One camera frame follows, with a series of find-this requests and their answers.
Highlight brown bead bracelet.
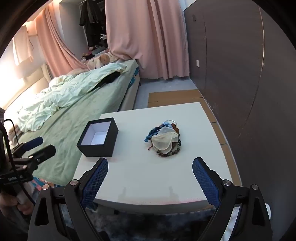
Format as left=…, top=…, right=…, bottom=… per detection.
left=171, top=123, right=181, bottom=138

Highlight blue printed sheet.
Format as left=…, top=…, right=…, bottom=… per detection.
left=129, top=67, right=140, bottom=86

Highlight flattened cardboard sheets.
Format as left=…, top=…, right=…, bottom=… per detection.
left=148, top=89, right=243, bottom=186

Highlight beige headboard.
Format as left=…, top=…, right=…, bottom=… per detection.
left=0, top=62, right=52, bottom=110

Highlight white hanging cloth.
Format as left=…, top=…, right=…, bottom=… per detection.
left=13, top=25, right=34, bottom=66

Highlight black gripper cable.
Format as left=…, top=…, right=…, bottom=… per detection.
left=0, top=119, right=21, bottom=149

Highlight hanging dark clothes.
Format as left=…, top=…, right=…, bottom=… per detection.
left=79, top=0, right=107, bottom=47

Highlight white bed base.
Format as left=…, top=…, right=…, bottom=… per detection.
left=120, top=74, right=141, bottom=112

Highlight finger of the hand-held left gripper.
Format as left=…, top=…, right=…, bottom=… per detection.
left=13, top=136, right=43, bottom=153
left=22, top=145, right=56, bottom=165

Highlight light green duvet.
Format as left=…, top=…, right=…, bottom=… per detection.
left=17, top=63, right=127, bottom=132

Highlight wide pink curtain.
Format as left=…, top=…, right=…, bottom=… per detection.
left=105, top=0, right=191, bottom=80

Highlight pile of plush toys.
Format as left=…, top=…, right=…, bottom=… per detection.
left=81, top=45, right=111, bottom=62

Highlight bed with green sheets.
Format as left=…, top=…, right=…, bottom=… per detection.
left=0, top=59, right=140, bottom=186

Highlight dark bead bracelet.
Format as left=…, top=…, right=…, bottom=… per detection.
left=156, top=138, right=183, bottom=157

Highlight black garment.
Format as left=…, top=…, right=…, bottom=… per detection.
left=94, top=72, right=121, bottom=90

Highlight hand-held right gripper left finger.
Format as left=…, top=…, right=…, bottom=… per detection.
left=28, top=158, right=109, bottom=241

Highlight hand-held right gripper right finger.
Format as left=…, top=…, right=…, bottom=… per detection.
left=192, top=157, right=272, bottom=241

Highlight draped pink curtain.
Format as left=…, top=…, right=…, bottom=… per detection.
left=36, top=3, right=89, bottom=78

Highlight black gift box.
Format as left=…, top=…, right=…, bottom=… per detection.
left=77, top=117, right=119, bottom=157

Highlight bear print pillow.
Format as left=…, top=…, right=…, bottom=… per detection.
left=87, top=53, right=121, bottom=69

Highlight person's left hand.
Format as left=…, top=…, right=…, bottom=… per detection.
left=0, top=193, right=35, bottom=215

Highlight blue cord bracelet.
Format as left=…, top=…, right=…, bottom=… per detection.
left=144, top=123, right=173, bottom=142

